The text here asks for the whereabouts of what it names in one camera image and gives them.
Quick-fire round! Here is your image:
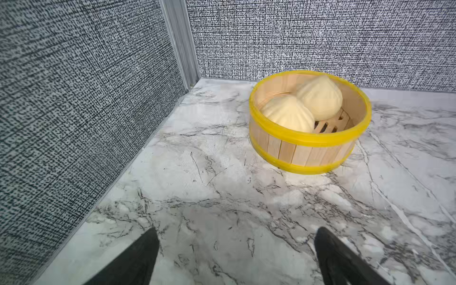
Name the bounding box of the yellow bamboo steamer basket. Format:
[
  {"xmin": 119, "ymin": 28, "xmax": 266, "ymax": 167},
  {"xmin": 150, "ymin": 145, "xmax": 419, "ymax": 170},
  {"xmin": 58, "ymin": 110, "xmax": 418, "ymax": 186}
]
[{"xmin": 249, "ymin": 70, "xmax": 372, "ymax": 174}]

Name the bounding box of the bun in steamer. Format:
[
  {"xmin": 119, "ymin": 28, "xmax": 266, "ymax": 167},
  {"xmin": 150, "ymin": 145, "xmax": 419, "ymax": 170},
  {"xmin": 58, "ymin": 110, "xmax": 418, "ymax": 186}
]
[
  {"xmin": 261, "ymin": 95, "xmax": 315, "ymax": 133},
  {"xmin": 295, "ymin": 76, "xmax": 343, "ymax": 121}
]

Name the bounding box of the bun right in steamer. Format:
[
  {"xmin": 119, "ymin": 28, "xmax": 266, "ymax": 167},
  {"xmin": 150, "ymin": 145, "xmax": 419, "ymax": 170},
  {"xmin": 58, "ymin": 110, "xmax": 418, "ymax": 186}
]
[{"xmin": 295, "ymin": 76, "xmax": 343, "ymax": 121}]

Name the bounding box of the bun left in steamer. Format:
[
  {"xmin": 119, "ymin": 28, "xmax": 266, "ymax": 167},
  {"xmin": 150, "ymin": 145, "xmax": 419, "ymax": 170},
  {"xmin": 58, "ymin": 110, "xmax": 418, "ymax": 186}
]
[{"xmin": 261, "ymin": 95, "xmax": 315, "ymax": 133}]

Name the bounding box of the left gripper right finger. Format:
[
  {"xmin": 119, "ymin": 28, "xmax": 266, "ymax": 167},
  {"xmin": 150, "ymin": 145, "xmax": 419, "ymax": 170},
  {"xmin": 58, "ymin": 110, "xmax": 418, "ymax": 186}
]
[{"xmin": 314, "ymin": 227, "xmax": 389, "ymax": 285}]

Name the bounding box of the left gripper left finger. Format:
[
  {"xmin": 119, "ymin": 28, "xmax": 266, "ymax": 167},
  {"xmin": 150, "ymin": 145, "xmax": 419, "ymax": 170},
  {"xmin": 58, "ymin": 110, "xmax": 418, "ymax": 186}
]
[{"xmin": 86, "ymin": 227, "xmax": 160, "ymax": 285}]

